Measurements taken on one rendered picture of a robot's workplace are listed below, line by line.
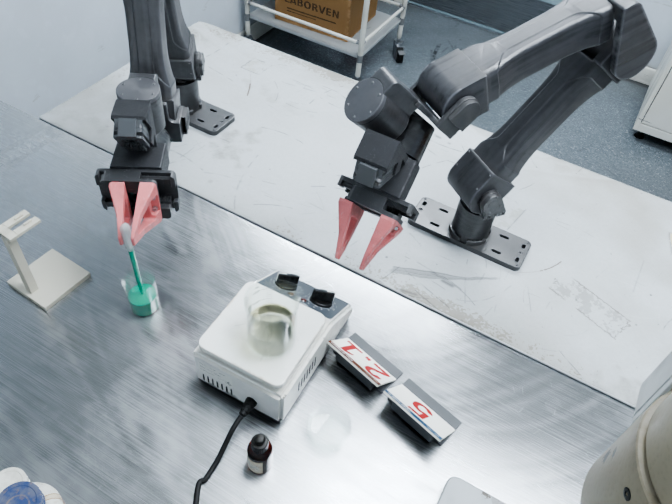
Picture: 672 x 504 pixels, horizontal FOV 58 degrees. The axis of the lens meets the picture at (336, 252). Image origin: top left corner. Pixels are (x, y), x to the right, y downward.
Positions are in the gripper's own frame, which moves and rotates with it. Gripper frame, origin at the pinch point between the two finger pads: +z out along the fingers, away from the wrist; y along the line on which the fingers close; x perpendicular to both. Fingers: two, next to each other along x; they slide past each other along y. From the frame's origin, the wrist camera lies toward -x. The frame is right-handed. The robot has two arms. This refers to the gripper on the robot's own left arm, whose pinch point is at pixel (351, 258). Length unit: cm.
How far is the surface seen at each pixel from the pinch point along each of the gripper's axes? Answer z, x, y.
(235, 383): 19.8, -6.2, -5.1
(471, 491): 19.1, 0.0, 25.1
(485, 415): 11.4, 7.7, 23.4
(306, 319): 9.4, -2.2, -1.5
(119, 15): -46, 112, -149
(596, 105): -120, 236, 22
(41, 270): 20.5, -1.5, -41.2
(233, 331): 14.2, -6.3, -8.1
